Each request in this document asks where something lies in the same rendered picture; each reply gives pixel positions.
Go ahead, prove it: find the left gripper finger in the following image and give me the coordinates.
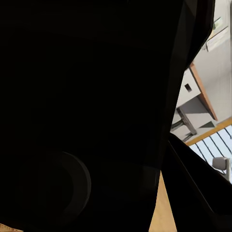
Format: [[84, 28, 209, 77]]
[[161, 133, 232, 232]]

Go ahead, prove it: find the digital camera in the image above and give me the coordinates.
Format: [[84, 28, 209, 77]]
[[0, 0, 216, 232]]

